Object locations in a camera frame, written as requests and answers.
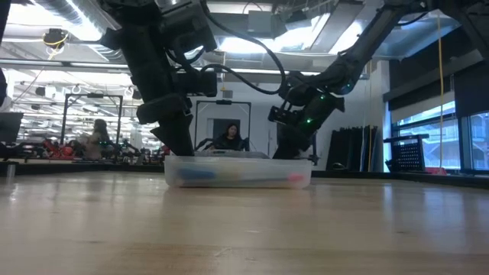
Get black curtain panels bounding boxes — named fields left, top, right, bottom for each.
left=325, top=125, right=380, bottom=172

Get red equipment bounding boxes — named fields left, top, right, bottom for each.
left=41, top=139, right=77, bottom=160

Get yellow hanging cable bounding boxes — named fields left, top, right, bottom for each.
left=436, top=15, right=447, bottom=170

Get person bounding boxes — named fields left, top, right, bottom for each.
left=83, top=118, right=112, bottom=161
left=211, top=121, right=246, bottom=151

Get black background robot rig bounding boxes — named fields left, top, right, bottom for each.
left=112, top=137, right=171, bottom=164

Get black cable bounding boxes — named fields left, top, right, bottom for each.
left=198, top=0, right=287, bottom=96

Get clear plastic container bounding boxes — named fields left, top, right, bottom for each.
left=163, top=154, right=314, bottom=190

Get dark monitor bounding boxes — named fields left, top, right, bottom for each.
left=0, top=112, right=24, bottom=145

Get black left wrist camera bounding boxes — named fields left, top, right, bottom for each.
left=174, top=70, right=219, bottom=98

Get black crate cart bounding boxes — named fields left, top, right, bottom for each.
left=383, top=133, right=431, bottom=173

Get blue eraser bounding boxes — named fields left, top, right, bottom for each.
left=176, top=168, right=218, bottom=181

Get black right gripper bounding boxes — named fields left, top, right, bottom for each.
left=267, top=105, right=318, bottom=160

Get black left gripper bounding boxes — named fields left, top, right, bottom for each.
left=136, top=92, right=196, bottom=157

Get black roller shade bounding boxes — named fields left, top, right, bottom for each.
left=453, top=60, right=489, bottom=118

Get black rig frame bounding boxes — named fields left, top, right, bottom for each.
left=193, top=99, right=253, bottom=152
left=60, top=92, right=125, bottom=146

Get yellow cord reel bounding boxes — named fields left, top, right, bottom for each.
left=41, top=27, right=70, bottom=51

